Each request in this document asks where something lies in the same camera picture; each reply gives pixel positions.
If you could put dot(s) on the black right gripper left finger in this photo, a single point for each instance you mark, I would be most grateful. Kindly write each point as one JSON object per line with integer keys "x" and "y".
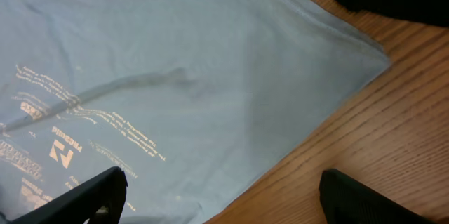
{"x": 98, "y": 200}

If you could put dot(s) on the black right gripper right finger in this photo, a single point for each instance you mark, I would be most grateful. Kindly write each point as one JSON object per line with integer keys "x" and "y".
{"x": 345, "y": 200}

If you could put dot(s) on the light blue printed t-shirt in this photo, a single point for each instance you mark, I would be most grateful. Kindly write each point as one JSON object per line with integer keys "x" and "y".
{"x": 194, "y": 99}

